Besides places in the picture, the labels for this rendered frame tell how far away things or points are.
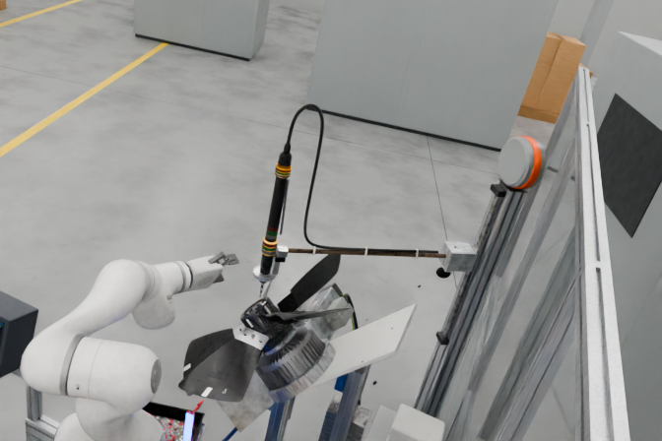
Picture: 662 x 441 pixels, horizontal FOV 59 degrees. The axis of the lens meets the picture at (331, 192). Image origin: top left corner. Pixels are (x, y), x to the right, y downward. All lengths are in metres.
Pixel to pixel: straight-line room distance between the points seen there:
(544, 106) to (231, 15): 4.99
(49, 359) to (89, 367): 0.06
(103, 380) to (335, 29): 6.33
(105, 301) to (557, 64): 8.89
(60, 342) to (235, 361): 0.84
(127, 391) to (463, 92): 6.61
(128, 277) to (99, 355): 0.15
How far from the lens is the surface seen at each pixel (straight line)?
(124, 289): 1.12
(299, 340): 1.95
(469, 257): 1.91
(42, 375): 1.11
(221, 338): 2.09
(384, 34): 7.12
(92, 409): 1.21
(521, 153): 1.79
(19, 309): 1.95
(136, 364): 1.08
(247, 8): 8.84
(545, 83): 9.64
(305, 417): 3.33
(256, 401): 2.00
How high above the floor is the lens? 2.48
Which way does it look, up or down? 27 degrees down
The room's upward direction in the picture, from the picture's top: 13 degrees clockwise
